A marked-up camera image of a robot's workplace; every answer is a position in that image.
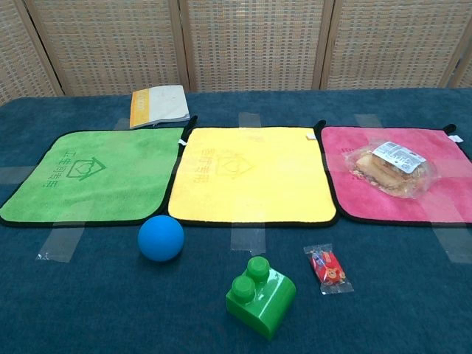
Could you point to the green microfiber cloth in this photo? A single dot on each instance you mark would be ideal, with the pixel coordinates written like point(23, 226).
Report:
point(110, 191)

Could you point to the woven folding screen panel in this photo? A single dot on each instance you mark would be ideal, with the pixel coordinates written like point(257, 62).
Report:
point(110, 44)
point(254, 44)
point(16, 55)
point(394, 44)
point(465, 70)

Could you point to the white and orange booklet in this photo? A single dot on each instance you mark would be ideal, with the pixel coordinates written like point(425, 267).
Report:
point(166, 105)

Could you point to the red candy packet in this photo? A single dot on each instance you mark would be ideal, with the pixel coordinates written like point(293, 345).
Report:
point(329, 271)

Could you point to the yellow microfiber cloth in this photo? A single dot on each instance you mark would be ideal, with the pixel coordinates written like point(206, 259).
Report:
point(273, 191)

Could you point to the clear tape strip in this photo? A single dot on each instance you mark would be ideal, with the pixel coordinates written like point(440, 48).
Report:
point(14, 174)
point(455, 167)
point(370, 123)
point(451, 241)
point(248, 237)
point(60, 243)
point(249, 119)
point(121, 124)

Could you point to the blue table cover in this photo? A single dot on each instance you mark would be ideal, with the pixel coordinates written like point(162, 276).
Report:
point(110, 306)

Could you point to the pink microfiber cloth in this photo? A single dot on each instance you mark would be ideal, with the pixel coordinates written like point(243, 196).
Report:
point(368, 201)

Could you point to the green plastic toy block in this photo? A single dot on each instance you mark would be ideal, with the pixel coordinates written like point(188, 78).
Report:
point(269, 306)

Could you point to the bread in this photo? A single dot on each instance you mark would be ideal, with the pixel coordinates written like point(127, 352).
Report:
point(387, 171)

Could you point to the blue rubber ball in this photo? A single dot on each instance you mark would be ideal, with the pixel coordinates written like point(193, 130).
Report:
point(160, 239)

